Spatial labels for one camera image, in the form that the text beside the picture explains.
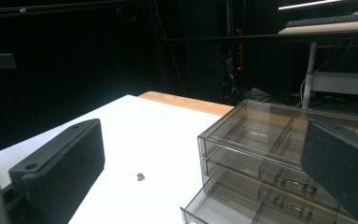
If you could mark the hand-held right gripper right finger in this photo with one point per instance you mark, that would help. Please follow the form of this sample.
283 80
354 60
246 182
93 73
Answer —
341 168

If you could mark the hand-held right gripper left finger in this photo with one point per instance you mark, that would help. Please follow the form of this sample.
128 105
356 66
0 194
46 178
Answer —
62 165

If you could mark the small brown trinket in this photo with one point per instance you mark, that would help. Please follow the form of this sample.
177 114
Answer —
140 177

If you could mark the white desk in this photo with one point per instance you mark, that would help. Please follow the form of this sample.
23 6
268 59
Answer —
341 83

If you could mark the white table mat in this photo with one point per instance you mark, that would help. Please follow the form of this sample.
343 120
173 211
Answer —
149 137

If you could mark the clear grey drawer organizer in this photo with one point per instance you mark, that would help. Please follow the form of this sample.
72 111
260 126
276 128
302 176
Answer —
230 132

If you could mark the clear grey plastic drawer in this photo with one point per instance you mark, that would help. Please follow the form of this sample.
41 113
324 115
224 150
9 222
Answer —
217 205

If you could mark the black power strip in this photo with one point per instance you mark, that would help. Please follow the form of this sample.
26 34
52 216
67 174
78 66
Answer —
239 49

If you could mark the black overhead bar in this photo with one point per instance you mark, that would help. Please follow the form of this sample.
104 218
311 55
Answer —
59 7

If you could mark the white light strip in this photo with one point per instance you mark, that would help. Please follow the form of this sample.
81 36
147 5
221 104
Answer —
307 4

